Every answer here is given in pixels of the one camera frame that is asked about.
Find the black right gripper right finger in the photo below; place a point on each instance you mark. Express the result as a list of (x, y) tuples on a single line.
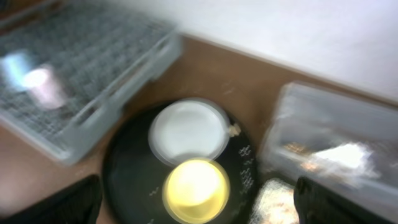
[(316, 204)]

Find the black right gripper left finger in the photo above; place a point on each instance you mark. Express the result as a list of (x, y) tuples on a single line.
[(78, 203)]

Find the nut shell food scraps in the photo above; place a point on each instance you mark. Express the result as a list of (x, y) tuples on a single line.
[(275, 204)]

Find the gold foil wrapper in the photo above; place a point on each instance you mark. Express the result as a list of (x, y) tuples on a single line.
[(302, 156)]

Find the white tissue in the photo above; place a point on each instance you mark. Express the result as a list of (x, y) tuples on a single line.
[(345, 160)]

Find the yellow bowl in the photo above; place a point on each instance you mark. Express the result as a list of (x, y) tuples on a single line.
[(196, 191)]

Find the grey round plate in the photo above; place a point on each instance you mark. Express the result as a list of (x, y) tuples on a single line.
[(187, 129)]

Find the pink cup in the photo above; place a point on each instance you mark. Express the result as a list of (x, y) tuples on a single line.
[(45, 88)]

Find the blue cup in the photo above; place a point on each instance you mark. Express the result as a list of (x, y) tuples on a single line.
[(15, 66)]

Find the grey plastic dishwasher rack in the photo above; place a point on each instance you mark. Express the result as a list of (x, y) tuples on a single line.
[(101, 53)]

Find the round black tray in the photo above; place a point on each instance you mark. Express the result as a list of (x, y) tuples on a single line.
[(133, 177)]

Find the outer clear plastic bin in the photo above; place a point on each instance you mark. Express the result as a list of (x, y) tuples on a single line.
[(321, 119)]

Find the peanut on tray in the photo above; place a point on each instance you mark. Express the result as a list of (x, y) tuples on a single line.
[(234, 130)]

